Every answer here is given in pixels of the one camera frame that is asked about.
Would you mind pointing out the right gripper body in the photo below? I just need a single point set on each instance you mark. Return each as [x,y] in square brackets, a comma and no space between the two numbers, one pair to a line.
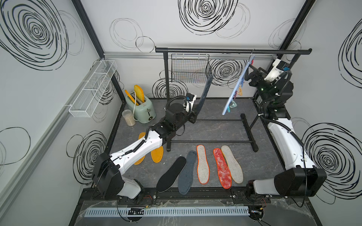
[260,77]

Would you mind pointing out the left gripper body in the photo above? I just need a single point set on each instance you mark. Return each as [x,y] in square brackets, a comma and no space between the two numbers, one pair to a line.
[190,117]

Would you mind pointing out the light blue clip hanger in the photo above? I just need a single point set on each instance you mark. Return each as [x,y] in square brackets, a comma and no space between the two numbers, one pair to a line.
[239,82]

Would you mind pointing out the yellow felt insole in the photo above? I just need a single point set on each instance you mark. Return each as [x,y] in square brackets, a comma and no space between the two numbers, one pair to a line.
[157,154]

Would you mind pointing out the white orange-edged insole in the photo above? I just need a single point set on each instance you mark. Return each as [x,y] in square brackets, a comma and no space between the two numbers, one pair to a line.
[203,169]

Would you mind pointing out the dark grey felt insole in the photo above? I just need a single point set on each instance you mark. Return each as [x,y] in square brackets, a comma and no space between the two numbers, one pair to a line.
[185,178]

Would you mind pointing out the red orange-edged insole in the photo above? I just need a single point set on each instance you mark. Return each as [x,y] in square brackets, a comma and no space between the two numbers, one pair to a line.
[223,171]

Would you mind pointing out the black foam insole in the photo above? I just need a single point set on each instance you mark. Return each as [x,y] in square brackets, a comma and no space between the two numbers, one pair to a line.
[167,179]

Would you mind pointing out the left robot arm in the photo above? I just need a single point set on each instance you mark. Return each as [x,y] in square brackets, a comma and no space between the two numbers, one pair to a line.
[109,169]

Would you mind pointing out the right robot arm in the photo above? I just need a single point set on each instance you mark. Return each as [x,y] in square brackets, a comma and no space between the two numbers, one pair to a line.
[301,178]

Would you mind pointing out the yellow clothespin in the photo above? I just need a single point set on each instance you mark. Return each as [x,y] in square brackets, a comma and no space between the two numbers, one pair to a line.
[239,92]

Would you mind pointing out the mint clothespin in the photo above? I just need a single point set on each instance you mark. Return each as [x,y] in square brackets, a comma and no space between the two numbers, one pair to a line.
[232,104]

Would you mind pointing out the black garment rack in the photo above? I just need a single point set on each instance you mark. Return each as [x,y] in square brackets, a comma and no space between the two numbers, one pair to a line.
[232,50]

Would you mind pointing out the mint green toaster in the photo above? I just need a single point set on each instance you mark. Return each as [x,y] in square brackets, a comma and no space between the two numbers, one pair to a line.
[143,113]

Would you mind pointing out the yellow insole in toaster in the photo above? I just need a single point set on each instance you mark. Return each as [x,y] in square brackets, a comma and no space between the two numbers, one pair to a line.
[139,93]

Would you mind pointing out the orange-yellow insole in toaster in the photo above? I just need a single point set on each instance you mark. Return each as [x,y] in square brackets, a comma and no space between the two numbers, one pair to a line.
[131,98]

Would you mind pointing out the clear plastic cup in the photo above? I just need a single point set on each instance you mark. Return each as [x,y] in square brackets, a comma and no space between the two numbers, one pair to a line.
[128,117]

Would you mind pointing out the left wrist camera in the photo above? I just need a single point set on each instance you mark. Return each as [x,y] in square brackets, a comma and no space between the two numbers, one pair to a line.
[190,101]

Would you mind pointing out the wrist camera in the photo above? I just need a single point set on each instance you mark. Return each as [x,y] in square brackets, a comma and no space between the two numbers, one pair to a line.
[190,101]
[278,67]

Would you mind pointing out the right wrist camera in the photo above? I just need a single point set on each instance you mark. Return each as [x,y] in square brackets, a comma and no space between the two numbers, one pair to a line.
[278,67]

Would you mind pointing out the black wire basket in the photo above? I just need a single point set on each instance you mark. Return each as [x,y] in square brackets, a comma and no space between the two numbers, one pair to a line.
[190,68]

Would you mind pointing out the white slotted cable duct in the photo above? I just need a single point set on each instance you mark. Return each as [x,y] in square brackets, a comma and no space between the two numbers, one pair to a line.
[168,211]

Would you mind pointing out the white mesh wall shelf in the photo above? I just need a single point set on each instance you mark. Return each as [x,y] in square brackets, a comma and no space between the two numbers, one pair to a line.
[94,88]

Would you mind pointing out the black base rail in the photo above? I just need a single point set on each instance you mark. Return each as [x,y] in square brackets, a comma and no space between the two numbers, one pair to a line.
[150,196]

